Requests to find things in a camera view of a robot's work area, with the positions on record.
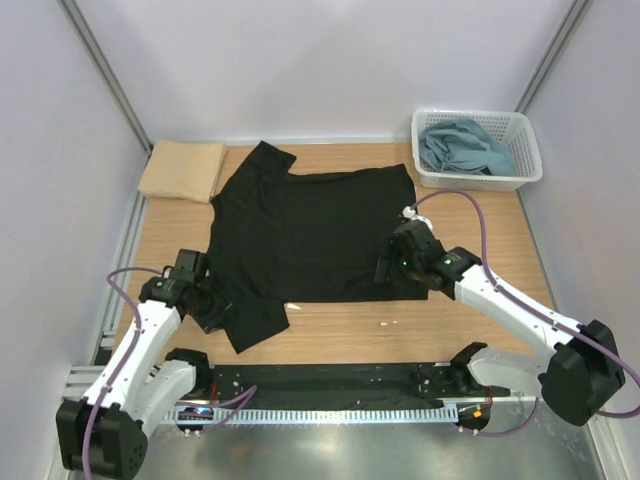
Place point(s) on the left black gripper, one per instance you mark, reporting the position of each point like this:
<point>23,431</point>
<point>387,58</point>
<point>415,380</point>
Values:
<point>208,319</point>

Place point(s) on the blue t shirt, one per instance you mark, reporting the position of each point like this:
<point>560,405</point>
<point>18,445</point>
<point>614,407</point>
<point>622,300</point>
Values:
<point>462,146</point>

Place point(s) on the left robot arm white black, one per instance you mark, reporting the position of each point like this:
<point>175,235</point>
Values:
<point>107,430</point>

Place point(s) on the white plastic basket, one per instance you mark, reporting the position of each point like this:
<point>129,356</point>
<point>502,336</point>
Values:
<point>511,129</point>

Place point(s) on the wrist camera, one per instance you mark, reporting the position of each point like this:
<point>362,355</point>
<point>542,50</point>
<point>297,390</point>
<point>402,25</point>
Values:
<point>190,266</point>
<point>415,227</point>

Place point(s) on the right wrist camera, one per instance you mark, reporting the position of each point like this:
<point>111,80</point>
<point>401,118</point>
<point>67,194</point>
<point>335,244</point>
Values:
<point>415,227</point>

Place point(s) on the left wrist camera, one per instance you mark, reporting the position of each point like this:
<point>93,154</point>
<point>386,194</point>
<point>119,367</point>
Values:
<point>190,266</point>

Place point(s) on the aluminium frame rail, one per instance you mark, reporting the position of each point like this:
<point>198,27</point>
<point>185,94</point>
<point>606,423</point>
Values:
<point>567,382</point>

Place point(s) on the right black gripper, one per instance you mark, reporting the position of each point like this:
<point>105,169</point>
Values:
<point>390,252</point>

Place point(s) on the folded beige t shirt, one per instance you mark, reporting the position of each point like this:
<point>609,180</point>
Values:
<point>182,171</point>

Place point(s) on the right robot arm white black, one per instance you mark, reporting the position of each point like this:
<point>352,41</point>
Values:
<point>468,282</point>

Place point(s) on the white slotted cable duct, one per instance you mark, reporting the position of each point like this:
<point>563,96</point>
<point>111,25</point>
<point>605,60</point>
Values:
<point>253,417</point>

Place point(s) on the black t shirt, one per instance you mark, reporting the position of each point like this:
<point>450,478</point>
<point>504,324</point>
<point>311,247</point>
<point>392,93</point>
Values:
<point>277,237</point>

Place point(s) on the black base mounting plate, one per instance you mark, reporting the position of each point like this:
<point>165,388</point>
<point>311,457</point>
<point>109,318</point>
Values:
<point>342,387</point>

